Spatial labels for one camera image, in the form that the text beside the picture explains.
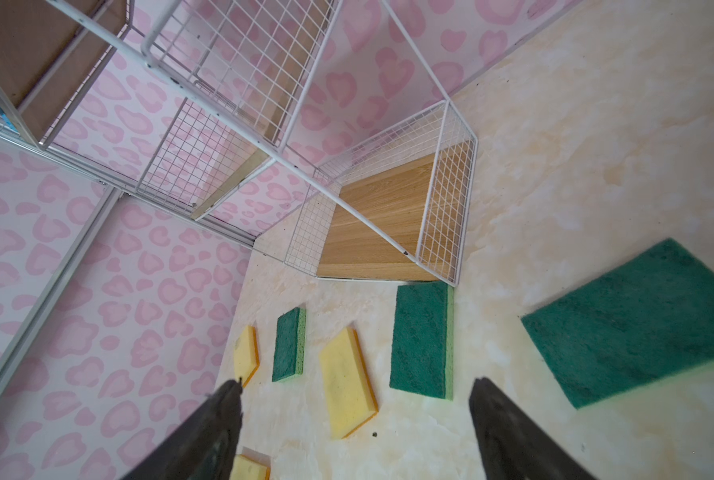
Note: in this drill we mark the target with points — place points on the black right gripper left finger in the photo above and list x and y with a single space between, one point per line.
204 446

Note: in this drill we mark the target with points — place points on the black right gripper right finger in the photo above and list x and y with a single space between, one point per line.
511 444

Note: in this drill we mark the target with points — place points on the small yellow sponge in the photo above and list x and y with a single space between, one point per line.
246 356

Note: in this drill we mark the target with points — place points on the green scouring pad left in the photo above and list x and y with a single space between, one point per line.
289 355

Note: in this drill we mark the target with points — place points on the green sponge middle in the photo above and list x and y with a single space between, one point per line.
422 354

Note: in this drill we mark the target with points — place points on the green sponge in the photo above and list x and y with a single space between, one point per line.
648 319
422 354

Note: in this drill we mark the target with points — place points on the green sponge right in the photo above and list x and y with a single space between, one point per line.
648 319

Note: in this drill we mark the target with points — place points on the white wire wooden shelf rack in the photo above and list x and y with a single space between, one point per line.
320 133

